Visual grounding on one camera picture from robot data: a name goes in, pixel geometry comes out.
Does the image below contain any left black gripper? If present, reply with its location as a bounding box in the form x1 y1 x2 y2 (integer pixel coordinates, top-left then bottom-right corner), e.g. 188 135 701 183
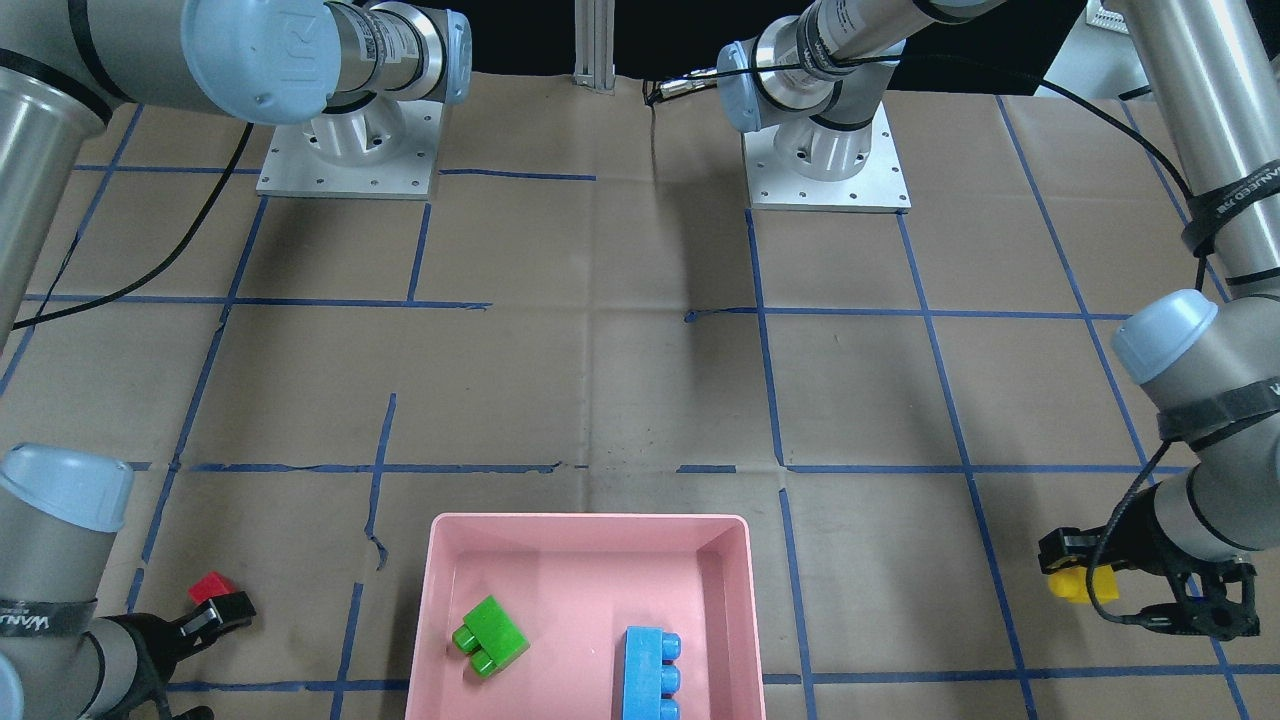
1038 527 1261 641

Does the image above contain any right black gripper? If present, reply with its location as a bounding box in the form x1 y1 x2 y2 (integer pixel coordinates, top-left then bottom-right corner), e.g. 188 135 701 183
95 591 257 719

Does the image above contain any red small toy block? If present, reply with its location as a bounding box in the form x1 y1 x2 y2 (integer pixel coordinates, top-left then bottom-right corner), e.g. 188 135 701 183
187 571 241 606

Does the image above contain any yellow toy block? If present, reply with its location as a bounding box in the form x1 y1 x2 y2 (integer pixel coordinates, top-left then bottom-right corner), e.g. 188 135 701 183
1046 566 1120 605

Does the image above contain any green toy block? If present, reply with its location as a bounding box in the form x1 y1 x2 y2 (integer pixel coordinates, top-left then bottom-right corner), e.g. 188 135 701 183
451 594 531 679

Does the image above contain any blue long toy block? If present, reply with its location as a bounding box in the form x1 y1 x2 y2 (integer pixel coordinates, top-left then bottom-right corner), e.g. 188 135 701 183
620 625 684 719

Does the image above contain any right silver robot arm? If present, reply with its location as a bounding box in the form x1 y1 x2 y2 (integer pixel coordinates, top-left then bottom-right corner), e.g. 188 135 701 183
3 1 472 719

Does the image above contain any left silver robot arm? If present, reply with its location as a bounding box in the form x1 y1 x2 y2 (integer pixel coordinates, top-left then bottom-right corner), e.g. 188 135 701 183
754 91 1193 582

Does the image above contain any pink plastic box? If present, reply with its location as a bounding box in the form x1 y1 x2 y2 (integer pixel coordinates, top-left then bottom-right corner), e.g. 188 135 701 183
404 512 765 719

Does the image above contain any brown paper table cover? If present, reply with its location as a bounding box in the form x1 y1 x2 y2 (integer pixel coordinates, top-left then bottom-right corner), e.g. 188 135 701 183
3 76 1277 719

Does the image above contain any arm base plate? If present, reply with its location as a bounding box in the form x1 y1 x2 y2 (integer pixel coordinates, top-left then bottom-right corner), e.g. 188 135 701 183
256 97 447 201
742 104 913 214

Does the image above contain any back aluminium frame post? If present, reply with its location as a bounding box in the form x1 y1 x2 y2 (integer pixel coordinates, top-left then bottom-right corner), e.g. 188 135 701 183
572 0 616 95

